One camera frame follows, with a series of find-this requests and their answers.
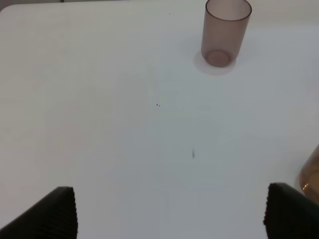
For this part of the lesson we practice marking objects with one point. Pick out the pink translucent cup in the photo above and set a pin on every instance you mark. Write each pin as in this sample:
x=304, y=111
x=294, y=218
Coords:
x=225, y=23

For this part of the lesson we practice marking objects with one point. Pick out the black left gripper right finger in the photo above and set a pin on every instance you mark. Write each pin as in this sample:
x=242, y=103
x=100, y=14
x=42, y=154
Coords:
x=289, y=214

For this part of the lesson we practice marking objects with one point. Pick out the orange translucent cup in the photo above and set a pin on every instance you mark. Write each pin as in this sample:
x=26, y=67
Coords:
x=309, y=176

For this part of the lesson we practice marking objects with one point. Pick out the white round coaster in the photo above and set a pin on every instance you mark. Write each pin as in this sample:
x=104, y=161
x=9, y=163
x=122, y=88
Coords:
x=202, y=66

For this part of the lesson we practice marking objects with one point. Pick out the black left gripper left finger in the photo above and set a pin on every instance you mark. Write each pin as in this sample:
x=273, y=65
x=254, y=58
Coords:
x=53, y=217

